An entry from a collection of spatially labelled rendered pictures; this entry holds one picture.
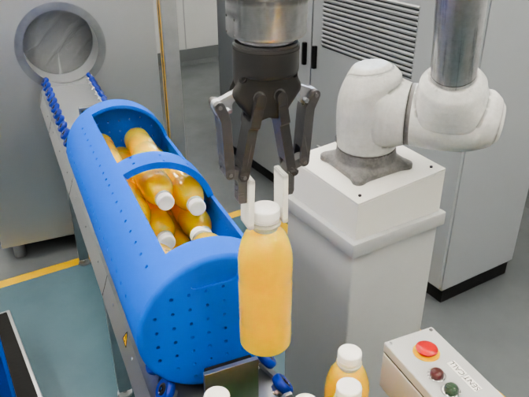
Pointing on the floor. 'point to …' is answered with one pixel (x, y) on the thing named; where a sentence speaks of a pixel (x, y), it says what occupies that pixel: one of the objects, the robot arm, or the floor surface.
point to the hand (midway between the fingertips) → (264, 198)
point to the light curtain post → (172, 72)
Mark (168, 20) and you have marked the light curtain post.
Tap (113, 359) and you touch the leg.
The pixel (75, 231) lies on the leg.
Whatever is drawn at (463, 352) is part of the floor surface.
